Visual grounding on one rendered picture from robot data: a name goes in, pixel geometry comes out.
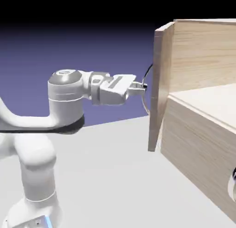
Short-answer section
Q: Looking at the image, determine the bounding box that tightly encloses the light wood lower door front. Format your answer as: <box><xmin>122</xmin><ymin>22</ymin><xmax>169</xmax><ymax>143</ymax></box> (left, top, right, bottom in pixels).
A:
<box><xmin>159</xmin><ymin>97</ymin><xmax>236</xmax><ymax>223</ymax></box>

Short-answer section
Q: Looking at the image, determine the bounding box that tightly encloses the curved dark metal door handle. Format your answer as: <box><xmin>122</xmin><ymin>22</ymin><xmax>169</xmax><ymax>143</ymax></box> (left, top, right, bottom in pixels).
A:
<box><xmin>141</xmin><ymin>63</ymin><xmax>154</xmax><ymax>115</ymax></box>

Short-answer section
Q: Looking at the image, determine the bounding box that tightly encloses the light wood cabinet door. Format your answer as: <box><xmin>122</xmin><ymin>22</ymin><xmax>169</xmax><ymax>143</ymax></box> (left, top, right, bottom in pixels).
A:
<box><xmin>147</xmin><ymin>21</ymin><xmax>176</xmax><ymax>152</ymax></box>

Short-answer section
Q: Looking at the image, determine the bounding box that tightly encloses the light wood cabinet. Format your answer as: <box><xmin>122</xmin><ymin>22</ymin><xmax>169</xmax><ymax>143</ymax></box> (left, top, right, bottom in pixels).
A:
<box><xmin>155</xmin><ymin>18</ymin><xmax>236</xmax><ymax>223</ymax></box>

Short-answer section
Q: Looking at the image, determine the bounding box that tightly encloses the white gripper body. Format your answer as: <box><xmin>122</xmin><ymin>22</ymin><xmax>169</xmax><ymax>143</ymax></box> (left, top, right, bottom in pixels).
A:
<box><xmin>99</xmin><ymin>74</ymin><xmax>137</xmax><ymax>106</ymax></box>

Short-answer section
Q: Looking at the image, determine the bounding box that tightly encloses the curved silver metal handle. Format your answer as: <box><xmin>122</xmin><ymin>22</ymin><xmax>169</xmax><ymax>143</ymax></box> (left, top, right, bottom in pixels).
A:
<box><xmin>227</xmin><ymin>166</ymin><xmax>236</xmax><ymax>203</ymax></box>

